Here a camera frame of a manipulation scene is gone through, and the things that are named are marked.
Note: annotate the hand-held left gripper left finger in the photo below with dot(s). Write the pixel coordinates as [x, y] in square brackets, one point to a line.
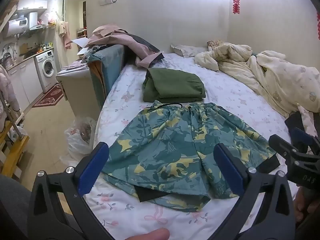
[93, 170]

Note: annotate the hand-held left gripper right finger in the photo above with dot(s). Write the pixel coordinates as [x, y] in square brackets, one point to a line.
[228, 167]

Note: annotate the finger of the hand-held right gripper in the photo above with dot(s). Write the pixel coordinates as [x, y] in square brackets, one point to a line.
[282, 145]
[301, 135]

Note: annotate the teal yellow leaf-print pants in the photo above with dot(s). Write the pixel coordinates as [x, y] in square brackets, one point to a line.
[175, 150]

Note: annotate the olive green folded pants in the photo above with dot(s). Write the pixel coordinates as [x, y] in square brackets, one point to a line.
[172, 82]

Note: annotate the person's right hand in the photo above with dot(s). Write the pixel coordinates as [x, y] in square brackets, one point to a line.
[303, 206]

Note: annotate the person's left hand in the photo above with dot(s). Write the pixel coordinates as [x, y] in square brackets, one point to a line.
[147, 234]

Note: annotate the black cloth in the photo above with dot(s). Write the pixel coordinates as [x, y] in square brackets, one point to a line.
[293, 122]

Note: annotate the pink floral cloth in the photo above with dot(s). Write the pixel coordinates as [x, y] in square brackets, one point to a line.
[307, 120]

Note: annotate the white plastic bag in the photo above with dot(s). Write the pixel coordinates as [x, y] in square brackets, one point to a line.
[77, 142]

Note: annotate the bed with floral sheet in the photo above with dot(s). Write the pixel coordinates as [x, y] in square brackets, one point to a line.
[237, 97]

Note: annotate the cream bear-print quilt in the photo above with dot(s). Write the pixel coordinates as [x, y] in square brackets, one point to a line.
[275, 75]

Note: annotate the yellow wooden rack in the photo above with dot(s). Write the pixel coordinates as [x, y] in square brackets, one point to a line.
[15, 152]

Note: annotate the white side table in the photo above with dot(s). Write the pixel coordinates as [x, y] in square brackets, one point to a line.
[80, 90]

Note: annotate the person's grey trouser leg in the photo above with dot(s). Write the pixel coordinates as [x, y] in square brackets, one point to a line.
[15, 205]

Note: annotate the red patterned rug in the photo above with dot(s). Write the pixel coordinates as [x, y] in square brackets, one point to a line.
[48, 96]

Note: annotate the teal bed headboard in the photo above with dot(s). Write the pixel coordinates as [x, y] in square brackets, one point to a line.
[110, 62]

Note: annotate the white washing machine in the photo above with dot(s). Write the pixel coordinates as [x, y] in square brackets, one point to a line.
[47, 70]

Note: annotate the white kitchen counter cabinets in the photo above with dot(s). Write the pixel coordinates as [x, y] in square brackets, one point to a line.
[25, 82]

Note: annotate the pink padded garment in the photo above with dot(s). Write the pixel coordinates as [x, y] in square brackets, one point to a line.
[7, 92]

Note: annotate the brown patterned cloth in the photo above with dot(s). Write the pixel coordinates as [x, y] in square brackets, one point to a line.
[215, 43]

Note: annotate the pale floral pillow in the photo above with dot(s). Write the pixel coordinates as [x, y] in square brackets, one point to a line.
[187, 50]

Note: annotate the white paper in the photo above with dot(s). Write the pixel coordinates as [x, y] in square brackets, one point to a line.
[81, 42]

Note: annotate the dark grey cloth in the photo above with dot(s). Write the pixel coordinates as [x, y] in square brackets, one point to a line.
[142, 42]

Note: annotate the pink hanging towels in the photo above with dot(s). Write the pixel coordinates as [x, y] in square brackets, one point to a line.
[65, 33]

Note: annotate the rice cooker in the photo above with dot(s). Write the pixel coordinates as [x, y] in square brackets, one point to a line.
[6, 60]

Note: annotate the range hood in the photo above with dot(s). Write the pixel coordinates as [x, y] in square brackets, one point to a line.
[38, 27]

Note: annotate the pink plastic bag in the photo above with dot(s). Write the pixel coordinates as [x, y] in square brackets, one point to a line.
[52, 19]

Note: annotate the white water heater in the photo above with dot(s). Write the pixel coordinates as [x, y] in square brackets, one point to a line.
[17, 26]

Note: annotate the red hanging wall decoration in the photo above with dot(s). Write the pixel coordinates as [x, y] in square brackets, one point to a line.
[318, 27]

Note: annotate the wall socket with red ornament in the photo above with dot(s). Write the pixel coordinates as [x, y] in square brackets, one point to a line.
[107, 0]

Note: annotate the white wall cabinet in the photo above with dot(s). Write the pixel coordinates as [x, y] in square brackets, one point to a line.
[32, 5]

